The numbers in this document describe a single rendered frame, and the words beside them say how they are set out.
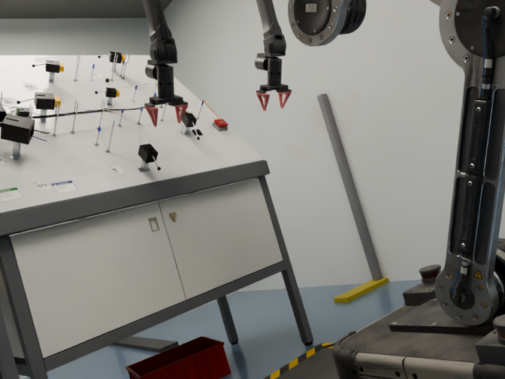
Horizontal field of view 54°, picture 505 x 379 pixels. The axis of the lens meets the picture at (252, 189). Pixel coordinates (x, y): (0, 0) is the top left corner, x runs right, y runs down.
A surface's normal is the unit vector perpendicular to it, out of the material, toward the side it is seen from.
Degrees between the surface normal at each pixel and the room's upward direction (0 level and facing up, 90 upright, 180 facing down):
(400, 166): 90
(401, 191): 90
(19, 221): 90
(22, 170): 51
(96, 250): 90
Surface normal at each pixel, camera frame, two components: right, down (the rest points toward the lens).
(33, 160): 0.32, -0.77
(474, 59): -0.79, 0.21
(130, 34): 0.55, -0.20
